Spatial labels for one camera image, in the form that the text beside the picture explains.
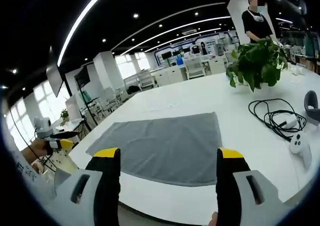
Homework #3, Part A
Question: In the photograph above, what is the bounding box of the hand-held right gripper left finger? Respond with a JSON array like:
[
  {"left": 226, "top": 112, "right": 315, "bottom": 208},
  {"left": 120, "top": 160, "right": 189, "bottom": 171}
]
[{"left": 43, "top": 147, "right": 122, "bottom": 226}]

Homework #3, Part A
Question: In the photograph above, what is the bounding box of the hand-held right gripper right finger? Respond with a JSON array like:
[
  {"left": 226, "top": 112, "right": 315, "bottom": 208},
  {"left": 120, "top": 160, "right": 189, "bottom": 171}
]
[{"left": 215, "top": 147, "right": 291, "bottom": 226}]

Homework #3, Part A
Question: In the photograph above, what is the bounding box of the grey towel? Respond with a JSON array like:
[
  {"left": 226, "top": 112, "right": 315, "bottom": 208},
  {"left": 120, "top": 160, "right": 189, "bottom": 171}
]
[{"left": 85, "top": 112, "right": 223, "bottom": 187}]

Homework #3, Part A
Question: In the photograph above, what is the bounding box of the person's left hand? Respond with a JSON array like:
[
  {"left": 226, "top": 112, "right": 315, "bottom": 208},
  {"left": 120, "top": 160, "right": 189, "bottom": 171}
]
[{"left": 28, "top": 138, "right": 55, "bottom": 159}]

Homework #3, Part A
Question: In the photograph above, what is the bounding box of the person's right hand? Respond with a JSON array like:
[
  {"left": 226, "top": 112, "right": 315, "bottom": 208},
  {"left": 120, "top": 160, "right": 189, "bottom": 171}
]
[{"left": 210, "top": 211, "right": 220, "bottom": 226}]

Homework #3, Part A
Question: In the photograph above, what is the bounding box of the small green plant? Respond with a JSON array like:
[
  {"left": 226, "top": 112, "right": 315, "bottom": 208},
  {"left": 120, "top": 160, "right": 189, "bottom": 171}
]
[{"left": 59, "top": 108, "right": 70, "bottom": 124}]

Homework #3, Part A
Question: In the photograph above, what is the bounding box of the white box appliance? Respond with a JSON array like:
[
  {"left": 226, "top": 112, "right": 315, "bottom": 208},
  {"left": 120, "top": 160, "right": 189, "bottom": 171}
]
[{"left": 65, "top": 95, "right": 84, "bottom": 124}]

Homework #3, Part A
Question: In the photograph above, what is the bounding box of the white hanging display panel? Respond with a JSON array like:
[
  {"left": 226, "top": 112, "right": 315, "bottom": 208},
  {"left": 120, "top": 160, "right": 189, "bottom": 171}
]
[{"left": 45, "top": 62, "right": 64, "bottom": 98}]

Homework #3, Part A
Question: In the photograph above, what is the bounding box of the black monitor on stand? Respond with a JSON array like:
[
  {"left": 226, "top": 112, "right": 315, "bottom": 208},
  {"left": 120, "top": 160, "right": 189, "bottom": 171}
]
[{"left": 74, "top": 66, "right": 92, "bottom": 90}]

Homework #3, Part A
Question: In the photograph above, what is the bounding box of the white handheld controller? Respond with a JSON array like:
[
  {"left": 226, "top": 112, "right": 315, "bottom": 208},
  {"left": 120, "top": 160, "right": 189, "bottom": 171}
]
[{"left": 289, "top": 132, "right": 313, "bottom": 168}]

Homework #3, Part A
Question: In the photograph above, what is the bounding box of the white power adapter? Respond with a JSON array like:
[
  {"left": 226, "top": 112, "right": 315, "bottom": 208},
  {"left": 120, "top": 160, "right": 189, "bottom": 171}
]
[{"left": 279, "top": 115, "right": 299, "bottom": 131}]

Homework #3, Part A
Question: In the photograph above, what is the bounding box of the white office chair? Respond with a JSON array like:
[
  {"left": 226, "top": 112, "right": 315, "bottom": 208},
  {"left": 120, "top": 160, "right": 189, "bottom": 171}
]
[
  {"left": 136, "top": 70, "right": 156, "bottom": 91},
  {"left": 185, "top": 59, "right": 206, "bottom": 80}
]

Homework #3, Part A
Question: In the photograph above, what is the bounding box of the white table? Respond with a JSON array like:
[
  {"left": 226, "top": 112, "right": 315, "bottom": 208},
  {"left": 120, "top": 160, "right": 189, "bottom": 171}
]
[{"left": 67, "top": 69, "right": 320, "bottom": 226}]

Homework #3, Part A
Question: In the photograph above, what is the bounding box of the grey headset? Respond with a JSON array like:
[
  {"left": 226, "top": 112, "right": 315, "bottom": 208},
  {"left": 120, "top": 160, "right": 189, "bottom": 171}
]
[{"left": 303, "top": 90, "right": 320, "bottom": 127}]

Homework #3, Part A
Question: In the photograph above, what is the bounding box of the green potted plant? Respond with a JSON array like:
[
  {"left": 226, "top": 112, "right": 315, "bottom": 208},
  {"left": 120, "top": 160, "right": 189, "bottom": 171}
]
[{"left": 225, "top": 37, "right": 290, "bottom": 93}]

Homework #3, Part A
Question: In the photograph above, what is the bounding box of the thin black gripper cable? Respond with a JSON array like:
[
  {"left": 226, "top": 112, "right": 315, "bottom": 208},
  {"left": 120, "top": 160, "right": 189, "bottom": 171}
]
[{"left": 9, "top": 107, "right": 57, "bottom": 173}]

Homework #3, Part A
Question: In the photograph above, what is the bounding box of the black coiled cable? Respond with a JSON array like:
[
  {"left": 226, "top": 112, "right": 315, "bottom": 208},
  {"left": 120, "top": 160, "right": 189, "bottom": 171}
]
[{"left": 248, "top": 98, "right": 307, "bottom": 140}]

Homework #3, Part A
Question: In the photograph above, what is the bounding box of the wall poster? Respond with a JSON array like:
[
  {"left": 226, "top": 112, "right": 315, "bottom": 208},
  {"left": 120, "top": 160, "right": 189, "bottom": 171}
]
[{"left": 199, "top": 41, "right": 210, "bottom": 56}]

